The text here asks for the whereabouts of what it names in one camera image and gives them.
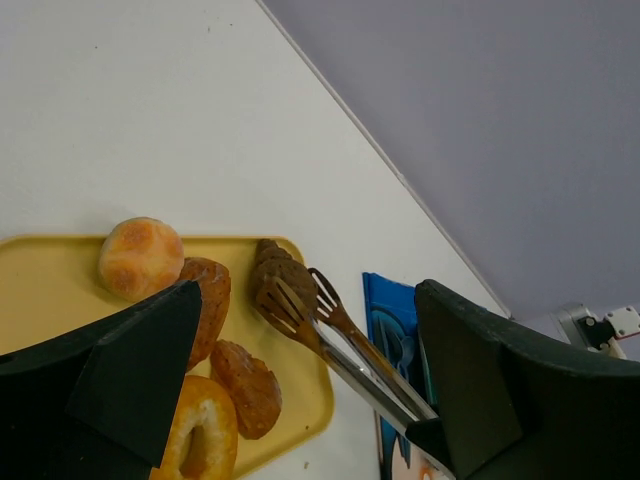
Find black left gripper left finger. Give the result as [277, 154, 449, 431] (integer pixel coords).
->
[1, 281, 202, 479]

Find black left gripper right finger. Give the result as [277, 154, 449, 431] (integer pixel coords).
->
[406, 280, 639, 479]

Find metal tongs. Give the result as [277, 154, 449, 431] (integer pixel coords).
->
[254, 267, 456, 480]

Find dark brown bread roll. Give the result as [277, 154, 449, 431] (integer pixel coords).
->
[249, 239, 318, 312]

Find brown glazed bread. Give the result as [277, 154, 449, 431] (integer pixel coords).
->
[209, 340, 282, 440]

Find brown oblong bread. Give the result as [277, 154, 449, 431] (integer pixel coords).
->
[179, 257, 231, 371]

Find golden bagel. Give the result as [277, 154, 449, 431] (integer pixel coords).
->
[150, 375, 238, 479]

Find yellow plastic tray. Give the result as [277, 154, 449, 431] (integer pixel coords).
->
[1, 235, 334, 479]

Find small orange bun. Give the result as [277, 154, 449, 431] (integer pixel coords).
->
[97, 217, 185, 303]

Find blue printed placemat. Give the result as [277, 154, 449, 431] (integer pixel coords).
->
[362, 273, 445, 479]

